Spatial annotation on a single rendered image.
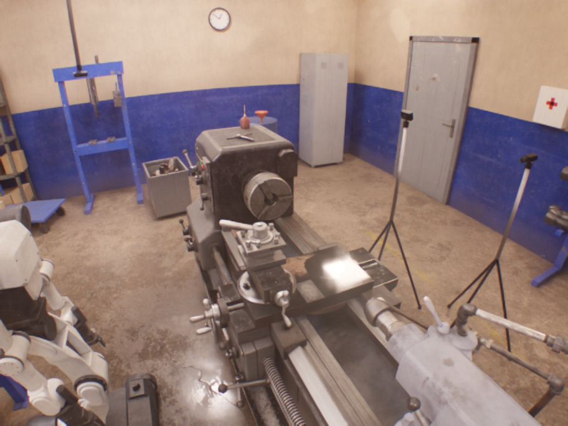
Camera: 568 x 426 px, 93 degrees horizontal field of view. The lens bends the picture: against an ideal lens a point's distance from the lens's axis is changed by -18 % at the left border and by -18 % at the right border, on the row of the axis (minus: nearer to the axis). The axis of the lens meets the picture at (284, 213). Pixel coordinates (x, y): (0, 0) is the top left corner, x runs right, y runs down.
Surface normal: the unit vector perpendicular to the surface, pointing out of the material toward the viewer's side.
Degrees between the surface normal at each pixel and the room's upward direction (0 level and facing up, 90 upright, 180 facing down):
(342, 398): 0
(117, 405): 0
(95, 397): 90
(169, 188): 90
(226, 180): 90
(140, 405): 0
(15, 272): 85
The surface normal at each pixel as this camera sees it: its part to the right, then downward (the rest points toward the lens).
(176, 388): 0.00, -0.88
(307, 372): -0.54, -0.61
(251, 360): 0.40, 0.43
